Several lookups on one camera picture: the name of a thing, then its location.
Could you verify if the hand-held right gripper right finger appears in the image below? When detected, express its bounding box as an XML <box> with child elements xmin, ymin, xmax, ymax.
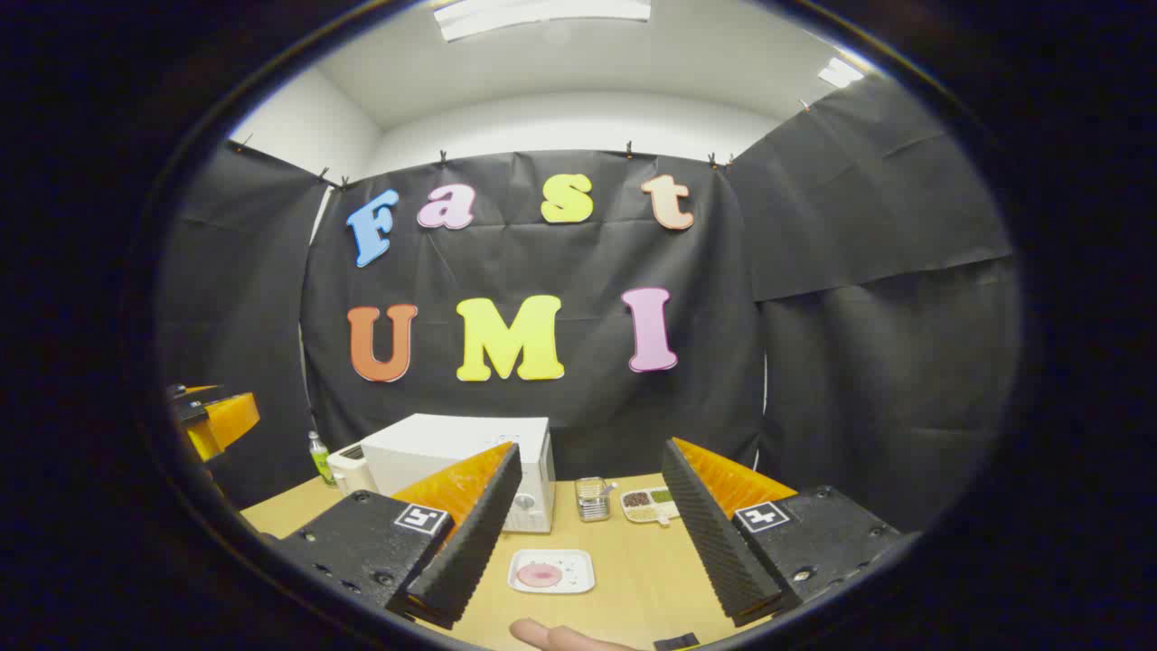
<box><xmin>662</xmin><ymin>438</ymin><xmax>907</xmax><ymax>627</ymax></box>

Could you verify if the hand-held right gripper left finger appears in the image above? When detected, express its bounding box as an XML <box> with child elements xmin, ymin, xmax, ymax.
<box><xmin>262</xmin><ymin>441</ymin><xmax>523</xmax><ymax>631</ymax></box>

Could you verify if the black backdrop cloth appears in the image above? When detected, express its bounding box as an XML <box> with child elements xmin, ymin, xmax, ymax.
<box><xmin>158</xmin><ymin>77</ymin><xmax>1022</xmax><ymax>534</ymax></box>

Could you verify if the white toaster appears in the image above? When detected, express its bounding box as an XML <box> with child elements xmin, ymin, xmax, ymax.
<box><xmin>327</xmin><ymin>443</ymin><xmax>381</xmax><ymax>495</ymax></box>

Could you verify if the white divided dish of beans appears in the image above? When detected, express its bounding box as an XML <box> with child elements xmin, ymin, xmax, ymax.
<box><xmin>620</xmin><ymin>486</ymin><xmax>681</xmax><ymax>527</ymax></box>

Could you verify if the white square plate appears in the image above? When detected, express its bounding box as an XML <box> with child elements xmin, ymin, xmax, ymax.
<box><xmin>507</xmin><ymin>548</ymin><xmax>596</xmax><ymax>595</ymax></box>

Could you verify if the small ceiling light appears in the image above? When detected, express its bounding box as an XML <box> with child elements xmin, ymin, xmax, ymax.
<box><xmin>818</xmin><ymin>57</ymin><xmax>867</xmax><ymax>90</ymax></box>

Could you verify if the long ceiling light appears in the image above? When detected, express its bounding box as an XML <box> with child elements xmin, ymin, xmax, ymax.
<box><xmin>432</xmin><ymin>0</ymin><xmax>654</xmax><ymax>42</ymax></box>

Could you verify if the white microwave oven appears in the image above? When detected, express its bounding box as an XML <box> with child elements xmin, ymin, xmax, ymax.
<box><xmin>360</xmin><ymin>414</ymin><xmax>557</xmax><ymax>534</ymax></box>

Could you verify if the green drink bottle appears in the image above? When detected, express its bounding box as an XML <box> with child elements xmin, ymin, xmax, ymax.
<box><xmin>307</xmin><ymin>430</ymin><xmax>337</xmax><ymax>487</ymax></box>

